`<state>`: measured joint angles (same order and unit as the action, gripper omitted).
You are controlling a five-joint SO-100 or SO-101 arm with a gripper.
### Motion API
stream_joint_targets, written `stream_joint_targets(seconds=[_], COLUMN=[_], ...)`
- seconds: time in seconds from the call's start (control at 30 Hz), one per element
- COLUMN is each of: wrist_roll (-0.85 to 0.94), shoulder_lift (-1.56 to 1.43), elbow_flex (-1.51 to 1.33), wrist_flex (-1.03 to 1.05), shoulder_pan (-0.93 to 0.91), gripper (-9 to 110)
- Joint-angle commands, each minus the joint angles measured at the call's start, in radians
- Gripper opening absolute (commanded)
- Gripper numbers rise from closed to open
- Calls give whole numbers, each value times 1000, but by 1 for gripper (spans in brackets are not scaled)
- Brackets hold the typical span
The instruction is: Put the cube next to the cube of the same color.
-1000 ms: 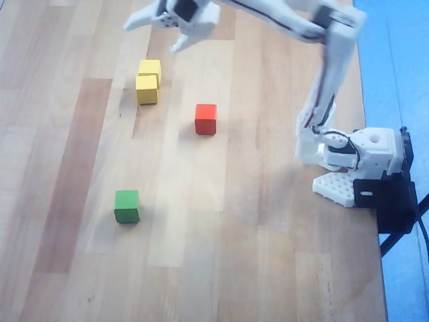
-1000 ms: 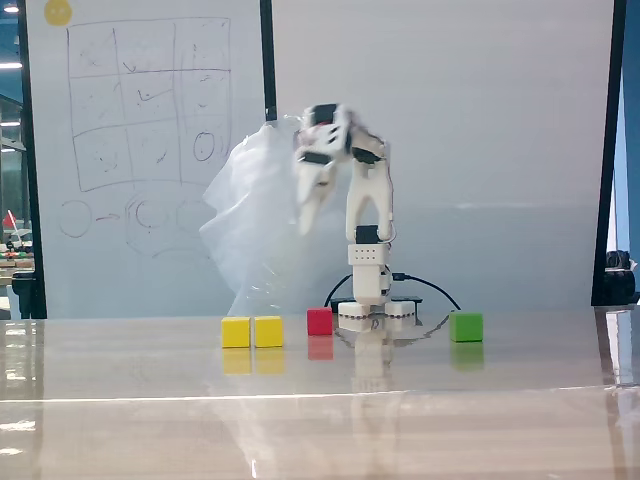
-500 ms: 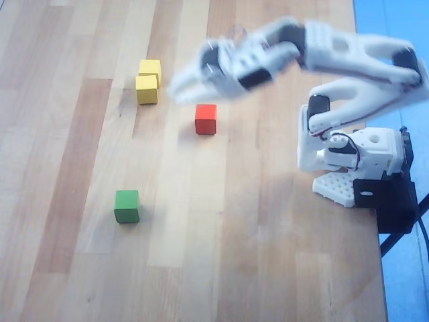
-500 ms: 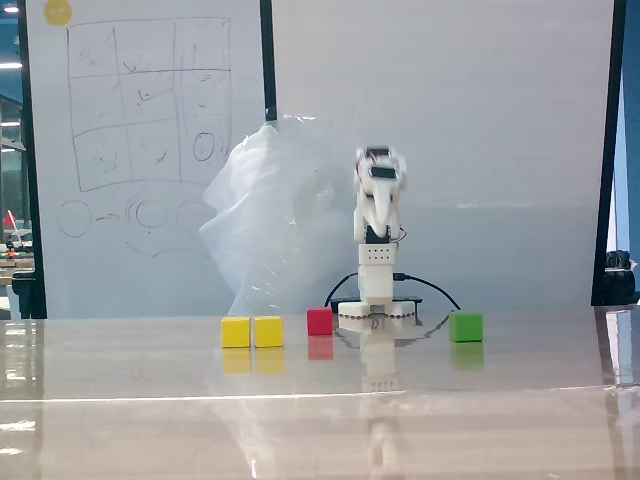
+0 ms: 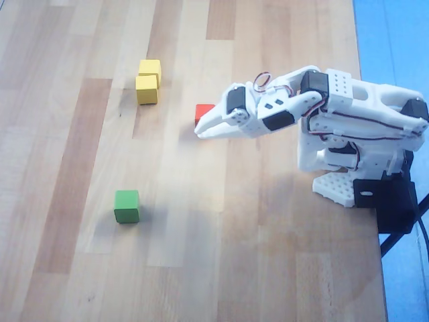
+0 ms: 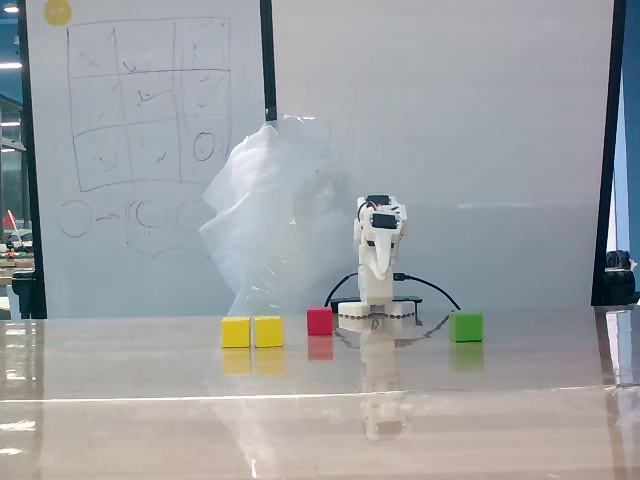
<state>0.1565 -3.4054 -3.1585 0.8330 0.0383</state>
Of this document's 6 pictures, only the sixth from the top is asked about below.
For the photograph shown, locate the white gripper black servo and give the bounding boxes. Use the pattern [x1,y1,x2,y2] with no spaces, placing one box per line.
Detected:
[354,211,410,280]

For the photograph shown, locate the yellow wooden cube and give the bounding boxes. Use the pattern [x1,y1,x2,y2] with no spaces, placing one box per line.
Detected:
[221,316,252,349]
[254,315,285,349]

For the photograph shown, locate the red wooden cube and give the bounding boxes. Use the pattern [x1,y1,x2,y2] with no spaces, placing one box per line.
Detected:
[306,307,334,337]

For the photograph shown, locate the green wooden cube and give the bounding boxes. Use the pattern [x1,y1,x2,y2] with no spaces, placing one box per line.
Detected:
[449,311,485,344]

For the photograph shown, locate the clear plastic bag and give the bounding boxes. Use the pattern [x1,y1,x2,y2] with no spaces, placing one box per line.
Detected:
[198,114,362,318]

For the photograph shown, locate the blank whiteboard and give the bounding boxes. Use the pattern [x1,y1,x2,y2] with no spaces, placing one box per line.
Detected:
[259,0,629,308]

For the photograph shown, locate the whiteboard with marker grid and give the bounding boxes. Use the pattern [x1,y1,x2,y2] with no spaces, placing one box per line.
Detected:
[17,0,277,320]

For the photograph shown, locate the small red flag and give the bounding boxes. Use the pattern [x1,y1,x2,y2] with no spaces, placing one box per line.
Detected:
[1,209,24,247]

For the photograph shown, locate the yellow round magnet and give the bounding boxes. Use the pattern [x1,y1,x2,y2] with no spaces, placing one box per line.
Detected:
[43,0,74,27]

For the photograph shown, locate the black usb cable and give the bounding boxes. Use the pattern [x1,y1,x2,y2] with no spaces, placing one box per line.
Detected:
[392,272,462,315]

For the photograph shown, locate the black power cable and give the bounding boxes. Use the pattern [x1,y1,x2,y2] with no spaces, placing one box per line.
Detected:
[323,272,361,308]

